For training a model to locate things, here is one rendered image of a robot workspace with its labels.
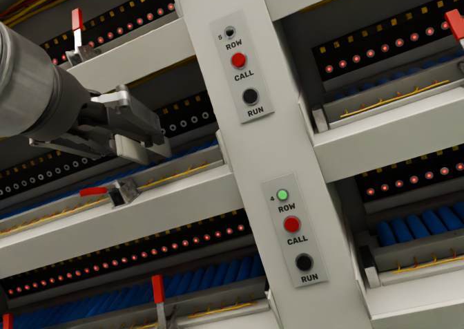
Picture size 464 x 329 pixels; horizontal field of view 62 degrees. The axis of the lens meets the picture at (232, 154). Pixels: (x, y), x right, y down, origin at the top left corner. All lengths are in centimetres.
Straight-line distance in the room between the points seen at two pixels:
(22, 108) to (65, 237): 26
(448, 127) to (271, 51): 20
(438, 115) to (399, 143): 5
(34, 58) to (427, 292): 45
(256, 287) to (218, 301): 6
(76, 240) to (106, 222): 6
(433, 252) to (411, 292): 6
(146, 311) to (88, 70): 35
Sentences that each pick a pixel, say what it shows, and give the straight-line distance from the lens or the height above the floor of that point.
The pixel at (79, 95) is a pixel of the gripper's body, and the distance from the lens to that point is 40.
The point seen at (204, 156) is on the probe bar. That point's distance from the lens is 51.
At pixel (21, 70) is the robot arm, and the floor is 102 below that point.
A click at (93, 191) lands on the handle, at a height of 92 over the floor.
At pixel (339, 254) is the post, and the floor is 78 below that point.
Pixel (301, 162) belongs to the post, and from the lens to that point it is 43.
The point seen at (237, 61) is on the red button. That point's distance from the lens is 44.
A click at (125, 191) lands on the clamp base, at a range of 52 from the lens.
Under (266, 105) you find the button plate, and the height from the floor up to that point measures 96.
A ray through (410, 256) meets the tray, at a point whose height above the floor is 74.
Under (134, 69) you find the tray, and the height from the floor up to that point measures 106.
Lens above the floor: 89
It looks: 3 degrees up
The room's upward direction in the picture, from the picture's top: 18 degrees counter-clockwise
